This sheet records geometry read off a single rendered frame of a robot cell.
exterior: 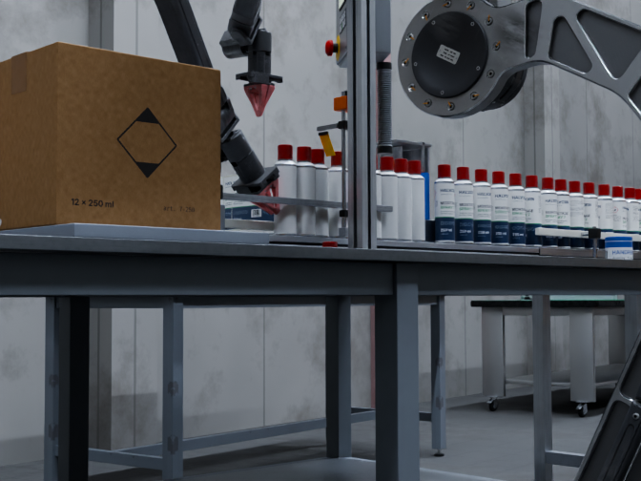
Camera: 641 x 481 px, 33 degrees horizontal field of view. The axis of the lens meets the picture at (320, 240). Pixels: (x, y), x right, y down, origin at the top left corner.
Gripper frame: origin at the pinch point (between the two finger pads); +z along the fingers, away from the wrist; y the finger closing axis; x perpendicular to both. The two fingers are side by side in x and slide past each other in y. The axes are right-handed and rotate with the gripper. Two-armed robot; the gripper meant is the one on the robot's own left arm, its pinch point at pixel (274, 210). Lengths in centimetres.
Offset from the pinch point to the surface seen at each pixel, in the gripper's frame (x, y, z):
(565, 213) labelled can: -87, -2, 65
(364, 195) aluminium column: -11.1, -16.4, 5.2
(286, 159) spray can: -9.4, -1.0, -6.9
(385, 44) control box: -37.3, -17.0, -17.1
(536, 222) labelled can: -74, -2, 59
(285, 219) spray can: -0.2, -1.7, 2.9
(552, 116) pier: -556, 354, 286
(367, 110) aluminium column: -24.5, -15.5, -8.2
